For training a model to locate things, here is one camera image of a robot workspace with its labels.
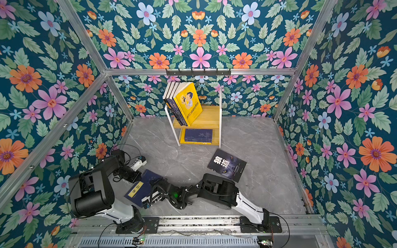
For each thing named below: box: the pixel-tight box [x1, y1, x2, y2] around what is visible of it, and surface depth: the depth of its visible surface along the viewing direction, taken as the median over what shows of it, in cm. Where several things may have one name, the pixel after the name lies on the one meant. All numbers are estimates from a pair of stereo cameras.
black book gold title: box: [162, 81, 183, 127], surface depth 78 cm
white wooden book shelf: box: [164, 88, 222, 149], surface depth 93 cm
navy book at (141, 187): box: [124, 168, 163, 208], surface depth 87 cm
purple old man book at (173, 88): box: [170, 81, 188, 127], surface depth 80 cm
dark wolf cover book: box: [207, 148, 248, 183], surface depth 95 cm
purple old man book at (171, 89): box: [165, 81, 188, 127], surface depth 80 cm
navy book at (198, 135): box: [184, 128, 213, 143], surface depth 101 cm
